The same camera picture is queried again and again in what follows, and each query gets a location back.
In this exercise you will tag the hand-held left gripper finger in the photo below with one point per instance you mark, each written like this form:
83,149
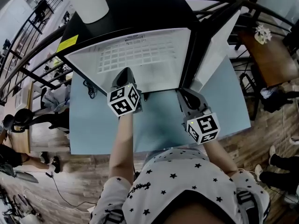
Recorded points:
120,78
131,79

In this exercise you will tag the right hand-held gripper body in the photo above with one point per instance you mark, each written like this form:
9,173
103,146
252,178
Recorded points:
205,127

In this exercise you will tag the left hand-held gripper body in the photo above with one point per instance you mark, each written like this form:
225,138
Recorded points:
121,101

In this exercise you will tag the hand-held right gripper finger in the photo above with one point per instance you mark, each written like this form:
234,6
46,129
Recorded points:
199,99
183,104

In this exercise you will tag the white wire grid rack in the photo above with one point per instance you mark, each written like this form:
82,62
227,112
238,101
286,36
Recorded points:
140,55

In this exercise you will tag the black and white oven box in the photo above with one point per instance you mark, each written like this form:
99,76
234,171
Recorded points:
144,8

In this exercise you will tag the person's right forearm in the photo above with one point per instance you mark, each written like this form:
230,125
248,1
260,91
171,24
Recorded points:
220,157

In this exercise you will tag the person's left forearm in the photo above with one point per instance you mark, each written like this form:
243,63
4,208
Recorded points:
122,148

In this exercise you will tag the white star-print shirt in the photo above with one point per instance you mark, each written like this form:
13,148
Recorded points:
182,183

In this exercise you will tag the grey jacket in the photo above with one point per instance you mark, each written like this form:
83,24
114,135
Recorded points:
56,97

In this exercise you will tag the dark clothes pile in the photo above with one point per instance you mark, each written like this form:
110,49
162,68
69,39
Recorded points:
278,100

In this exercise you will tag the brown wooden table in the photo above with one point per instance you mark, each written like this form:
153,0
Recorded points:
271,62

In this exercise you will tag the white vase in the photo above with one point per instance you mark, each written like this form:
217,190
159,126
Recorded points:
88,1

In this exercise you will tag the white flower ornament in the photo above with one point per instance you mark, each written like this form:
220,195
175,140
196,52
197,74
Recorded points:
262,35

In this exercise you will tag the black office chair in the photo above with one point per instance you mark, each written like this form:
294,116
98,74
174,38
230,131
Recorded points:
22,116

